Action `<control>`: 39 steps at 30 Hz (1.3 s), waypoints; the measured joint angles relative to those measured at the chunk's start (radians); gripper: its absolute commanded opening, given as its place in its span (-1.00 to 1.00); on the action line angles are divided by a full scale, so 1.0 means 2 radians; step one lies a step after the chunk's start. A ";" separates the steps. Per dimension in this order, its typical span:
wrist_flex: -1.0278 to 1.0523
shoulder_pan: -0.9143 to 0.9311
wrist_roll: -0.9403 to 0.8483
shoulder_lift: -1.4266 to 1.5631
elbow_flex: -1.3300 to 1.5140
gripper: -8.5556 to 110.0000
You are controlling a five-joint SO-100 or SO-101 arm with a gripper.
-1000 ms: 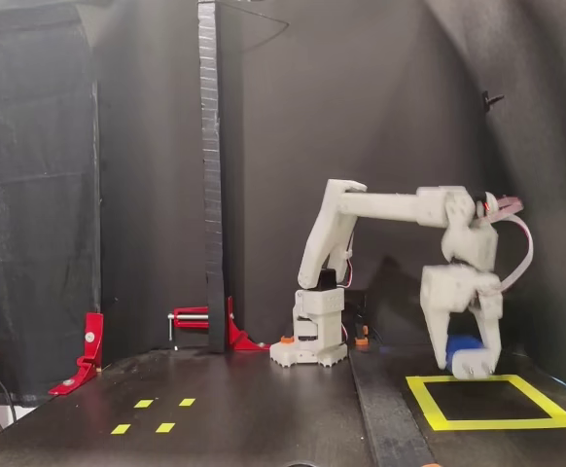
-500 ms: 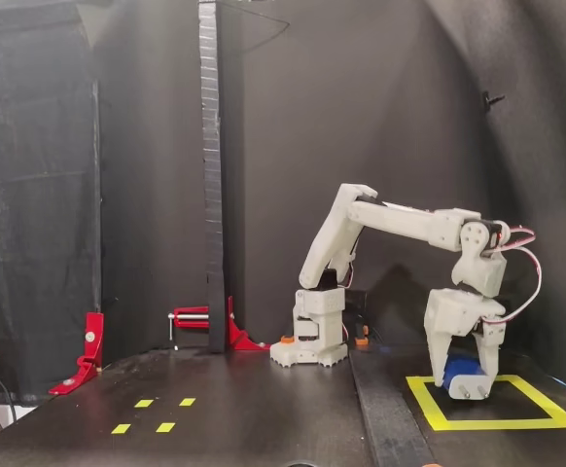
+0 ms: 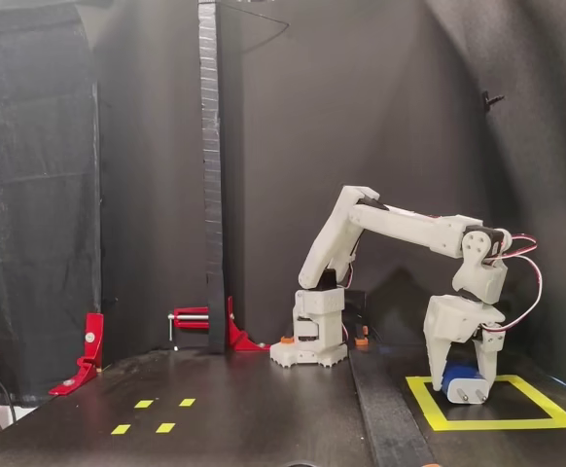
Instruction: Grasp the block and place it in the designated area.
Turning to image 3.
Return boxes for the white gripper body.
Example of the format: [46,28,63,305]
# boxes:
[422,293,507,345]

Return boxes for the long black flat board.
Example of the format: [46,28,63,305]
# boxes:
[348,347,438,467]

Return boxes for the blue white charger block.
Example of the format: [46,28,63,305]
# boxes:
[441,362,489,406]

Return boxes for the thin black wire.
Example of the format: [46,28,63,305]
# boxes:
[222,2,292,53]

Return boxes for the red white servo cable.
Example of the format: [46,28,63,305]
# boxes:
[499,234,545,335]

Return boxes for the yellow tape square outline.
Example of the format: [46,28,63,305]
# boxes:
[406,373,566,432]

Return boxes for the black taped vertical post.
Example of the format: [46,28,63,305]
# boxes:
[197,0,229,355]

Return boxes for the red angle bracket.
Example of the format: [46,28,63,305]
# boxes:
[48,311,105,397]

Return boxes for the red corner bracket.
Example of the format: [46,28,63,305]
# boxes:
[227,295,272,352]

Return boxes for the black fabric curtain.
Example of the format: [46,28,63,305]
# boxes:
[0,4,102,408]

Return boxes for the red screw clamp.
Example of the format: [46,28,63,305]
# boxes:
[167,305,211,351]

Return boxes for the small black clip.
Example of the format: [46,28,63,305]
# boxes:
[480,90,506,112]

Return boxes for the black cable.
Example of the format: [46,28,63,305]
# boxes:
[0,373,18,434]

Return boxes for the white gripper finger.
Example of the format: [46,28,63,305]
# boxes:
[424,339,455,393]
[474,332,504,396]

